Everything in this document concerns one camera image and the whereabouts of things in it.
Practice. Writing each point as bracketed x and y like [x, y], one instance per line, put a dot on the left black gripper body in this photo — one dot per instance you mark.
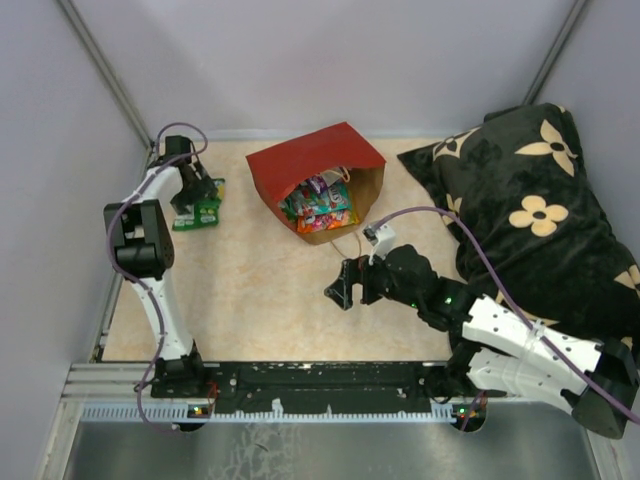
[200, 188]

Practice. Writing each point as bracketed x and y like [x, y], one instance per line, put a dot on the white toothed cable rail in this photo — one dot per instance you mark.
[187, 413]

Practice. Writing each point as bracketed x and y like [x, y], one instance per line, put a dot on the orange candy bag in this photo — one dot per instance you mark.
[326, 221]

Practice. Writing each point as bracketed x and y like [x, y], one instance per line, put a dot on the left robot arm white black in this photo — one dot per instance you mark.
[141, 250]

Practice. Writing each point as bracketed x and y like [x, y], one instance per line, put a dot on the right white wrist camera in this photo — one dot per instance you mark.
[381, 239]

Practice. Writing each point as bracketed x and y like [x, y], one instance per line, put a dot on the green yellow snack bag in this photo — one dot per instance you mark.
[203, 214]

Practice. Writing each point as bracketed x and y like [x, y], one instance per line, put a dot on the colourful candy bag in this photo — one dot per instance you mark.
[317, 195]

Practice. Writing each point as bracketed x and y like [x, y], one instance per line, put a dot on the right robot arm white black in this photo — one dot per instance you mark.
[593, 381]

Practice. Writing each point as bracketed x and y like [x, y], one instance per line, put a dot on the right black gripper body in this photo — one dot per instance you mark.
[380, 283]

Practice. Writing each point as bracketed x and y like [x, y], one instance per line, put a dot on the red brown paper bag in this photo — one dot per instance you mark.
[278, 169]

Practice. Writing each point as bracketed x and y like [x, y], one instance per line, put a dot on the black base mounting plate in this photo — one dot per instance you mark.
[316, 387]

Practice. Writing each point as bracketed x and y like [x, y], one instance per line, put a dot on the black floral pillow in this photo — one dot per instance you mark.
[530, 231]

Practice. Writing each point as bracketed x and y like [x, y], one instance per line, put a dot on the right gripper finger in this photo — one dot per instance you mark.
[341, 292]
[354, 271]

